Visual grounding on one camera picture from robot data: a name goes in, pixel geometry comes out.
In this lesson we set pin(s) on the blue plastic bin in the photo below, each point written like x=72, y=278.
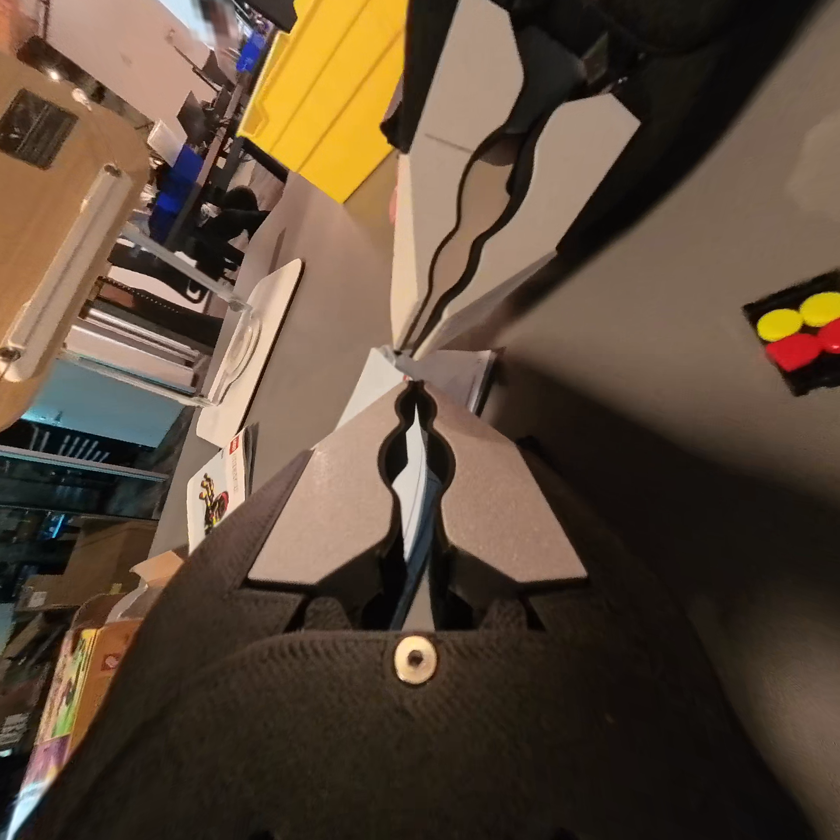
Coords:
x=180, y=177
x=253, y=52

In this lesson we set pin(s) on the black office chair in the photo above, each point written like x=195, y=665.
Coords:
x=229, y=223

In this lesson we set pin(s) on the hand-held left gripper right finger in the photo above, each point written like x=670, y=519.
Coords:
x=505, y=512

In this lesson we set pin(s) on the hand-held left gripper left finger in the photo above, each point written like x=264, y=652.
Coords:
x=321, y=505

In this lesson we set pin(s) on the orange lego box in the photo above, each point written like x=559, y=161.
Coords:
x=65, y=689

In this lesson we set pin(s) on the white lego instruction booklet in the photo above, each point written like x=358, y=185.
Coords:
x=459, y=374

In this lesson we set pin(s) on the clear acrylic stand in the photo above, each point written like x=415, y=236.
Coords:
x=164, y=254

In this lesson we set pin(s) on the open cardboard box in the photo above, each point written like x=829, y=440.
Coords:
x=154, y=571

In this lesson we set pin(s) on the white lego leaflet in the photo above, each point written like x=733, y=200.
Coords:
x=216, y=502

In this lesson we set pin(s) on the light wooden panel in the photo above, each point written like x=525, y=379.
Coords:
x=39, y=229

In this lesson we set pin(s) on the white board with dark edge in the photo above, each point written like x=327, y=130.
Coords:
x=269, y=308

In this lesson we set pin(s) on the brown cardboard box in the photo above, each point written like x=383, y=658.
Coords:
x=98, y=551

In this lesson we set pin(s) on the yellow plastic bin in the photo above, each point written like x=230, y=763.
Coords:
x=328, y=92

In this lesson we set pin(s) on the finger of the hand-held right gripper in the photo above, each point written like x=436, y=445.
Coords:
x=564, y=177
x=426, y=210

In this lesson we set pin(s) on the black vent plate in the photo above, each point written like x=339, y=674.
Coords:
x=33, y=128

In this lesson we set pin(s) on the black pad with coloured discs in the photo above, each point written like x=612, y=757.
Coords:
x=797, y=351

